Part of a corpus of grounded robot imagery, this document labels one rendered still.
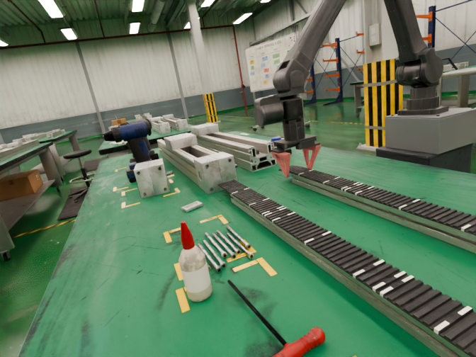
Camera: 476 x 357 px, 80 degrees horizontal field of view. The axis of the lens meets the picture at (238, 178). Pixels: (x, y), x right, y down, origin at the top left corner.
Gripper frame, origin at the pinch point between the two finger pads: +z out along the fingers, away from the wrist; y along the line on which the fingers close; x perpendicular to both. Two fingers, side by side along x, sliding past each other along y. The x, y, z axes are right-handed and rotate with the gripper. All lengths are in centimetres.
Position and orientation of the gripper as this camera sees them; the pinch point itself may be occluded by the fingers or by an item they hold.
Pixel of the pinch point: (297, 170)
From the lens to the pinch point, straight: 82.5
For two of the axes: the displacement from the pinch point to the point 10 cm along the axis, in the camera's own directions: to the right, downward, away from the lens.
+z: 1.6, 9.4, 2.9
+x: 4.0, 2.1, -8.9
